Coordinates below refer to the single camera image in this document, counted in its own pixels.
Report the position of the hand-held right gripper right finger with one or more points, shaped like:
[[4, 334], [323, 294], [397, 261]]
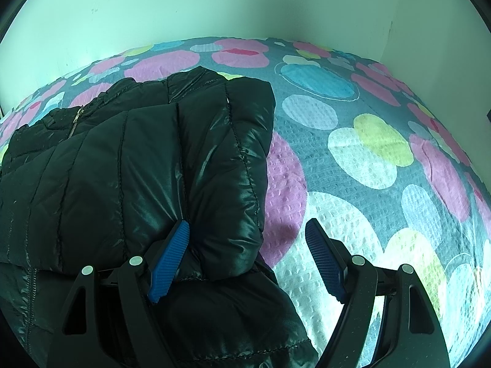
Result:
[[322, 257]]

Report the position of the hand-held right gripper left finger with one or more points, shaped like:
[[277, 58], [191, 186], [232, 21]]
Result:
[[170, 260]]

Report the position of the black puffer jacket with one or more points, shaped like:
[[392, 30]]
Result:
[[115, 180]]

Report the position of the polka dot bedsheet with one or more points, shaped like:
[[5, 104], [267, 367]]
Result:
[[345, 161]]

